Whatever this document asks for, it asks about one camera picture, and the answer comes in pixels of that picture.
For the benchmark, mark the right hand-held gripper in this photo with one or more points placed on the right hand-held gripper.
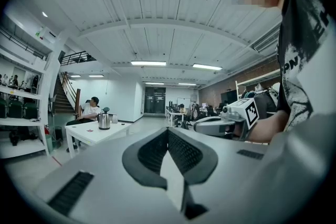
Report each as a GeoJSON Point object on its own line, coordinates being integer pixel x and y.
{"type": "Point", "coordinates": [237, 114]}

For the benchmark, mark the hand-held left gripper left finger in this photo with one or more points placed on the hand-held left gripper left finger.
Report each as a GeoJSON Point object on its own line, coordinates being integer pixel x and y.
{"type": "Point", "coordinates": [110, 191]}

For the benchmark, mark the long ceiling light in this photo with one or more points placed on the long ceiling light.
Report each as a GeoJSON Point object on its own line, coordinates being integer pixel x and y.
{"type": "Point", "coordinates": [207, 67]}
{"type": "Point", "coordinates": [148, 63]}

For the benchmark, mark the black balcony railing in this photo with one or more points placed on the black balcony railing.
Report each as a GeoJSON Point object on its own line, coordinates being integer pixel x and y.
{"type": "Point", "coordinates": [78, 58]}

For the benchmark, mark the black double door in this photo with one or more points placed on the black double door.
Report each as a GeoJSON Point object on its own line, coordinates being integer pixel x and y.
{"type": "Point", "coordinates": [155, 101]}

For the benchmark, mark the person's black printed t-shirt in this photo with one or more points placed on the person's black printed t-shirt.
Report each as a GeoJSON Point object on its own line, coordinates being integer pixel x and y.
{"type": "Point", "coordinates": [296, 34]}

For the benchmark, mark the stainless steel electric kettle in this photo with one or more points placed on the stainless steel electric kettle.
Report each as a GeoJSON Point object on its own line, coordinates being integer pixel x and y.
{"type": "Point", "coordinates": [104, 121]}

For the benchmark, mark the wooden staircase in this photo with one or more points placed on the wooden staircase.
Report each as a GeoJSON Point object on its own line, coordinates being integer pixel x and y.
{"type": "Point", "coordinates": [61, 102]}

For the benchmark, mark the ceiling air vent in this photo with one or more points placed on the ceiling air vent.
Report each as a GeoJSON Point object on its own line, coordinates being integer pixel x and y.
{"type": "Point", "coordinates": [266, 42]}

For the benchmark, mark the white shelving unit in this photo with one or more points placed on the white shelving unit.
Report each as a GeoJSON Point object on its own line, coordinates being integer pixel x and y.
{"type": "Point", "coordinates": [21, 122]}

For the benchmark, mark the row of green crates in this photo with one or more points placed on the row of green crates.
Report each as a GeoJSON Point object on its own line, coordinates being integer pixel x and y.
{"type": "Point", "coordinates": [15, 108]}

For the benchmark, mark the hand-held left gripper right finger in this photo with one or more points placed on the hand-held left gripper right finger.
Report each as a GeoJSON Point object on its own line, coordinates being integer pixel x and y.
{"type": "Point", "coordinates": [225, 178]}

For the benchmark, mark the white table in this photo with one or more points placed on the white table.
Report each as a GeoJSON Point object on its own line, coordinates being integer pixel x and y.
{"type": "Point", "coordinates": [105, 134]}

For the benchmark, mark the person's right forearm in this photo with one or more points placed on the person's right forearm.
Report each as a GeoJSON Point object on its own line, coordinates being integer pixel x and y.
{"type": "Point", "coordinates": [270, 123]}

